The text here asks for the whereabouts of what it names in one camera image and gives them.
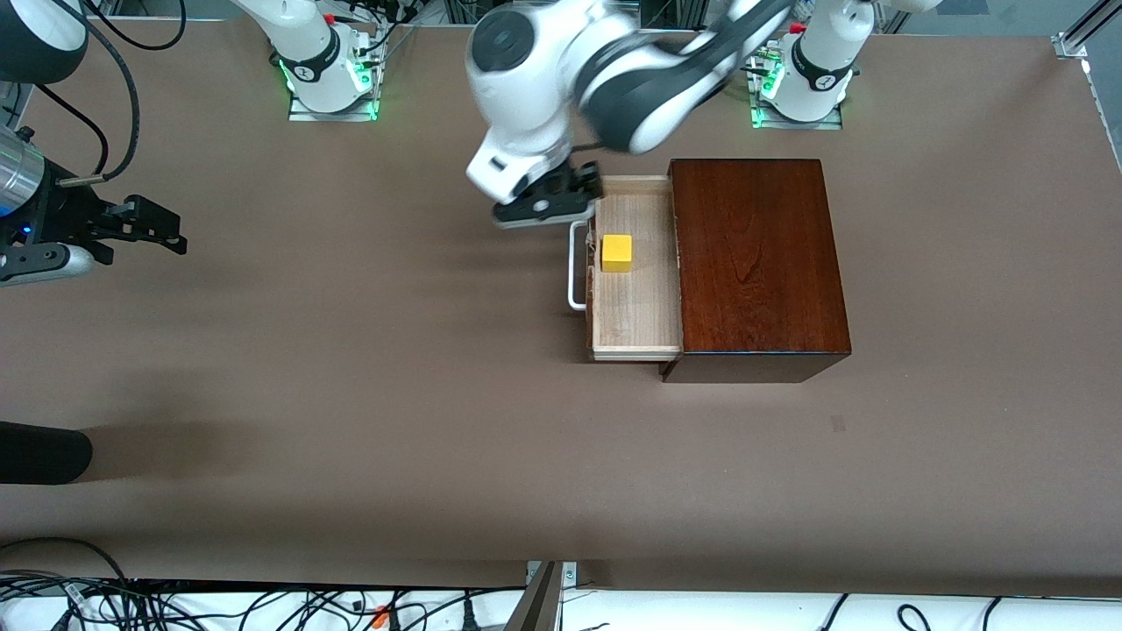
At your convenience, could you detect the wooden drawer with white handle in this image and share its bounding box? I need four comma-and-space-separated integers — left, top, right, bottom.
568, 175, 685, 362

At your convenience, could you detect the dark brown wooden cabinet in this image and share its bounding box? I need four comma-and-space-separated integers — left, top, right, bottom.
659, 159, 853, 384

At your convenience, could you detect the black cylinder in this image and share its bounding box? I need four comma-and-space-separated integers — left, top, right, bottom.
0, 421, 94, 486

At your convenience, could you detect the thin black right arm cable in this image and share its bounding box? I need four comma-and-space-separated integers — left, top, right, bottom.
35, 83, 110, 176

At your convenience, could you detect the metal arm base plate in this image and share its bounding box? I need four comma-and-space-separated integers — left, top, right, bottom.
288, 53, 380, 122
749, 44, 844, 131

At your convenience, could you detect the metal bracket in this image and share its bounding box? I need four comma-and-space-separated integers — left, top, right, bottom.
504, 561, 579, 631

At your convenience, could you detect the aluminium frame profile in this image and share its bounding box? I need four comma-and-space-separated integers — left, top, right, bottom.
1052, 0, 1122, 60

